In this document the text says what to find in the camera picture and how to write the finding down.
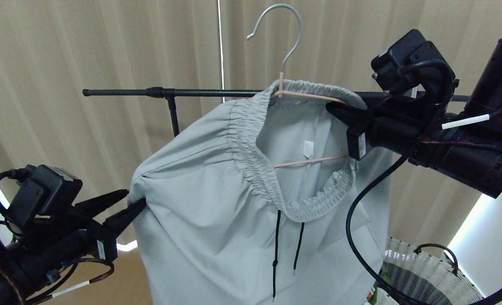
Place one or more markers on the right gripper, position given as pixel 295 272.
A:
pixel 391 131

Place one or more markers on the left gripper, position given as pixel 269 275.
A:
pixel 73 250

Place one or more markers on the pale grey shorts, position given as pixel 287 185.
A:
pixel 191 212

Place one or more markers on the pink clothes hanger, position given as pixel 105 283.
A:
pixel 281 84

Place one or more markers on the green printed garment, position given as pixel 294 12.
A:
pixel 374 296

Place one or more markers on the black clothes rack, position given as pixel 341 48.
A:
pixel 128 92

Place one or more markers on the white laundry basket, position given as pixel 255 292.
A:
pixel 429 275

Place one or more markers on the beige curtain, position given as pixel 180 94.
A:
pixel 64 63

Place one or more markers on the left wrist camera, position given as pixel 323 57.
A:
pixel 47 190

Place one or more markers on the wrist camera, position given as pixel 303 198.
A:
pixel 47 190
pixel 408 55

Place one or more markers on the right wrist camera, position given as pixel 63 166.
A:
pixel 408 55

